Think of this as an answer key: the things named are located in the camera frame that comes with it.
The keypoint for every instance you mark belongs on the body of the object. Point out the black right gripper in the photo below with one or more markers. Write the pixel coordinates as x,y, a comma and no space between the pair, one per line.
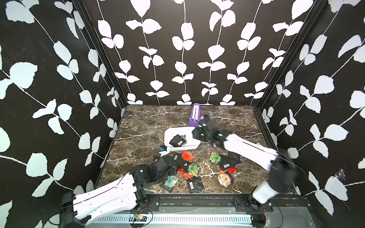
197,131

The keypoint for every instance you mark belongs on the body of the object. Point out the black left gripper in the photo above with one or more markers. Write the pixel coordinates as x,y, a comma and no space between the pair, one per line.
174,170

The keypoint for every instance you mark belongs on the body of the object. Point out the black tea bag with barcode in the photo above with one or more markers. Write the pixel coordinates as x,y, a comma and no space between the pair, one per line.
177,141

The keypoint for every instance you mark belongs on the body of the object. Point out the orange red tea bag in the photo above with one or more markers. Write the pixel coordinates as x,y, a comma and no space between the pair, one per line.
230,171

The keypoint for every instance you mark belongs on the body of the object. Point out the beige tea bag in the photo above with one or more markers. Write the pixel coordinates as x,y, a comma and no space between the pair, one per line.
225,179

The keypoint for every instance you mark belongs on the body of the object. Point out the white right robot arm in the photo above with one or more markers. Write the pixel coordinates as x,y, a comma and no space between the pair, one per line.
281,169

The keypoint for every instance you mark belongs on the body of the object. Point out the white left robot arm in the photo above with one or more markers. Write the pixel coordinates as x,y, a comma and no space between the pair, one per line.
124,194

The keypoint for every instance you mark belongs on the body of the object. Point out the green grape oolong tea bag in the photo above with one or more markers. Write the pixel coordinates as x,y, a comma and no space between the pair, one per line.
169,183

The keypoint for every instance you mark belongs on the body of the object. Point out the white plastic storage box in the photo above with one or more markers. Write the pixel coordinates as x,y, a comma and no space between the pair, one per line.
186,133

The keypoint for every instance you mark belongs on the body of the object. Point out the red tea bag under green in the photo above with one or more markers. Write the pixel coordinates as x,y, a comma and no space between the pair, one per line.
185,174

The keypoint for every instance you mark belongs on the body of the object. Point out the green yellow tea bag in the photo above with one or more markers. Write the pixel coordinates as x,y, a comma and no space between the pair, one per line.
215,158

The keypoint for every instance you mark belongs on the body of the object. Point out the green tea bag centre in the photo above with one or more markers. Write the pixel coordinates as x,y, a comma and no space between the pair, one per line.
193,170

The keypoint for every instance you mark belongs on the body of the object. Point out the black tea bag front centre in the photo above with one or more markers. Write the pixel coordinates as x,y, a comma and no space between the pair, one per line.
195,185

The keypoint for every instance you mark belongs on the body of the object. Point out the black tea bag barcode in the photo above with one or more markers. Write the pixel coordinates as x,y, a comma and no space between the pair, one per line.
229,161

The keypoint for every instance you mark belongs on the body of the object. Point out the purple metronome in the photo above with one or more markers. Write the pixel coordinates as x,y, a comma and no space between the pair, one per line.
195,116

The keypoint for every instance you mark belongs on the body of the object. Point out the perforated white metal rail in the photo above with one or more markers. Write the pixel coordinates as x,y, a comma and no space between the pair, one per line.
180,219

